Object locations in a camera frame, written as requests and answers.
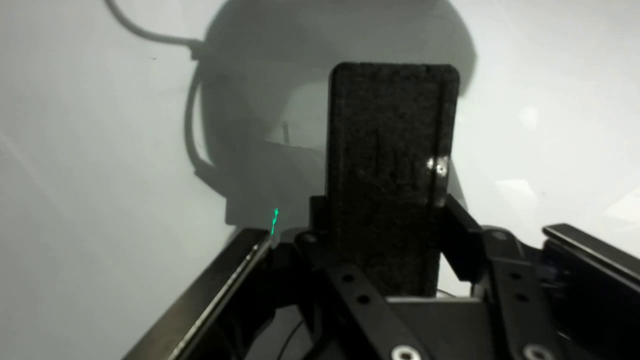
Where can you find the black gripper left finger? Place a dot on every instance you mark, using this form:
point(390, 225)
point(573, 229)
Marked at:
point(363, 301)

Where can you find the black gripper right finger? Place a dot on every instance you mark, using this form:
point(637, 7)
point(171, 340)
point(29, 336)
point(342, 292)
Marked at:
point(513, 292)

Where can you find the black whiteboard eraser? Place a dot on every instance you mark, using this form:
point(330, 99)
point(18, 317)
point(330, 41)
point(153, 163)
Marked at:
point(390, 172)

